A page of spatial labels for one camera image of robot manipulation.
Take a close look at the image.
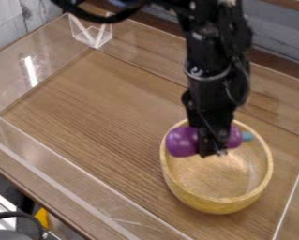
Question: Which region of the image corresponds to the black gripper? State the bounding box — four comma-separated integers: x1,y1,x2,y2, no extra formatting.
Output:
180,57,253,158

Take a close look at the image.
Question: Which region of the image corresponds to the purple toy eggplant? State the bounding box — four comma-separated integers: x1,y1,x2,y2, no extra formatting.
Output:
166,126,254,158

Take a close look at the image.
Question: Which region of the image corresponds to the light wooden bowl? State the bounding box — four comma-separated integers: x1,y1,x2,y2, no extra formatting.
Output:
159,120,273,215

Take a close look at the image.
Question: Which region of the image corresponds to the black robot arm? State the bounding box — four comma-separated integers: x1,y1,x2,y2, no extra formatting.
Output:
51,0,253,158

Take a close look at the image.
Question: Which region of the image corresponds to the yellow tag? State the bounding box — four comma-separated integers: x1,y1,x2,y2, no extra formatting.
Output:
33,207,49,229

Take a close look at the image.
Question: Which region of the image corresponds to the clear acrylic corner bracket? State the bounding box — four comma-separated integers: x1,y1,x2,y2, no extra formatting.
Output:
70,14,112,50

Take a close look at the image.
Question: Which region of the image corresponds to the black cable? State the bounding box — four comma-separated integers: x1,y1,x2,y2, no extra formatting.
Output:
0,211,47,240

